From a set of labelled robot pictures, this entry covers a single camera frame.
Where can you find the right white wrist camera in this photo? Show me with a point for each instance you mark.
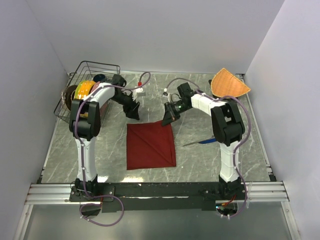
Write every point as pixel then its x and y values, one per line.
pixel 167 95

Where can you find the dark teal mug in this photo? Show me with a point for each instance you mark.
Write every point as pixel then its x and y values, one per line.
pixel 99 78

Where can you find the yellow green plate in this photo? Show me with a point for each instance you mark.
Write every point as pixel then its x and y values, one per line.
pixel 83 89

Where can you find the dark red cloth napkin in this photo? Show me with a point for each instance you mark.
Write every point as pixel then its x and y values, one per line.
pixel 150 145

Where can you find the aluminium extrusion rail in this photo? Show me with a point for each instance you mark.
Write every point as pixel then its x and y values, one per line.
pixel 59 194

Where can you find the black wire dish rack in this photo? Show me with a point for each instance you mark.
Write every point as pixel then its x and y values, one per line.
pixel 86 70

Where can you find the dark brown plate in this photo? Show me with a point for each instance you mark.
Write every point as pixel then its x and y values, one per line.
pixel 67 96

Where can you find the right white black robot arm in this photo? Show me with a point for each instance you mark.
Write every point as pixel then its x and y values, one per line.
pixel 228 129

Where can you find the orange woven fan basket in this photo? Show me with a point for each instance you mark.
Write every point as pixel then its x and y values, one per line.
pixel 224 83

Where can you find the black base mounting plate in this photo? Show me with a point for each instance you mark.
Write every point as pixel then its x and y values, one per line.
pixel 147 196

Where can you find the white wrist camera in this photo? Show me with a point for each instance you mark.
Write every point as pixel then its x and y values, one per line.
pixel 139 92
pixel 167 95

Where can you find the pink dotted plate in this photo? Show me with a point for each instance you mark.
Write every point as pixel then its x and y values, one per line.
pixel 95 86

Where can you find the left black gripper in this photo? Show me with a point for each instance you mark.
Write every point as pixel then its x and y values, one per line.
pixel 132 110

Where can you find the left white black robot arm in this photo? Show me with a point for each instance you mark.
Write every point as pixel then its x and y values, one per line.
pixel 85 123

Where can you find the blue handled knife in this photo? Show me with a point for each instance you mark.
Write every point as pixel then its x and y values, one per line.
pixel 202 142

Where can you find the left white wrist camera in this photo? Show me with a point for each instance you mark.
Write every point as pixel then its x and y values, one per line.
pixel 139 92

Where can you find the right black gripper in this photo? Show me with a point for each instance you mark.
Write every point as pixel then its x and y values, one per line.
pixel 170 116

